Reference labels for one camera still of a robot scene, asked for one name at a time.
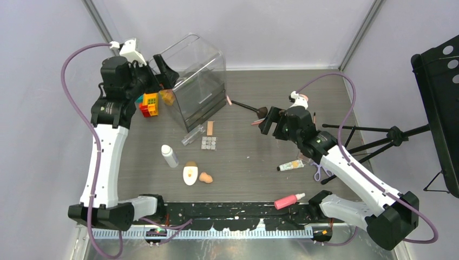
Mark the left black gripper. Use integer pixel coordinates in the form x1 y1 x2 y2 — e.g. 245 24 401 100
126 54 179 101

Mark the clear acrylic drawer organizer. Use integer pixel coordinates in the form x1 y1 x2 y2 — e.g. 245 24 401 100
159 33 226 132

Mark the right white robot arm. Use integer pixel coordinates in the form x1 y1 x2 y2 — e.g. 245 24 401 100
259 106 419 250

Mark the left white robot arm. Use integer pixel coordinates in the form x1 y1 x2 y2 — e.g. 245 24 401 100
68 54 179 231

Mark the black fan makeup brush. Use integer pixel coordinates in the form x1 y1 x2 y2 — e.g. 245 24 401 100
231 100 268 119

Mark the beige makeup sponge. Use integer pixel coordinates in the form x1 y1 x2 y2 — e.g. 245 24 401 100
199 172 213 184

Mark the colourful toy block stack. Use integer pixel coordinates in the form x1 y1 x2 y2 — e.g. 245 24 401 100
139 93 159 118

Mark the pink round powder puff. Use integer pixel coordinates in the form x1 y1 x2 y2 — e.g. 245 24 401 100
299 94 309 102

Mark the pink lipstick tube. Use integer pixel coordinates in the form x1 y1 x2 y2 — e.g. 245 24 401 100
226 95 232 106

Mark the eyeshadow palette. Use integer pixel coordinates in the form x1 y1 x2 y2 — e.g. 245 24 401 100
297 151 310 164

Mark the small printed cream tube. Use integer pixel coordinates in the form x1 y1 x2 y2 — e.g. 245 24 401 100
277 160 304 172

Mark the peach concealer stick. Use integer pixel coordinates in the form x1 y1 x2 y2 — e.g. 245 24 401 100
207 121 214 136

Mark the clear small bottle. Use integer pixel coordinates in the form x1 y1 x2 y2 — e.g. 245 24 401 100
181 124 206 146

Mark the grey square sample palette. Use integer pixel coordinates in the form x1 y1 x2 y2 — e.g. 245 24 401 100
201 136 218 151

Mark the white cylindrical bottle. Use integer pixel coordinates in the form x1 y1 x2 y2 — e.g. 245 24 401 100
161 145 179 168

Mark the purple eyelash curler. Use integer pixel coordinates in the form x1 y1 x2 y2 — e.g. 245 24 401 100
310 161 334 181

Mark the pink spray bottle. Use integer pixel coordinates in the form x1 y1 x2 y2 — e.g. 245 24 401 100
274 193 305 210

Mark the white oval compact case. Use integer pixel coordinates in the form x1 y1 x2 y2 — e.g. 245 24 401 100
182 161 199 186

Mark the black tripod stand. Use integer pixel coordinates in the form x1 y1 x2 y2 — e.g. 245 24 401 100
343 124 430 163

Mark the black perforated panel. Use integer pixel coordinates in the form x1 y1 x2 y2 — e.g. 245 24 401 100
411 36 458 198

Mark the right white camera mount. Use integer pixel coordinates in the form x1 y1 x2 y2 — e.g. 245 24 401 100
289 91 309 109

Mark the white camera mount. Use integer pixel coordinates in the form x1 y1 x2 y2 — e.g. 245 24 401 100
109 38 147 66
289 91 309 109

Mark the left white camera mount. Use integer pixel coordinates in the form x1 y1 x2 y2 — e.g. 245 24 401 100
109 38 147 66

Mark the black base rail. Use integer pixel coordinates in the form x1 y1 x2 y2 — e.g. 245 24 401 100
146 202 331 231

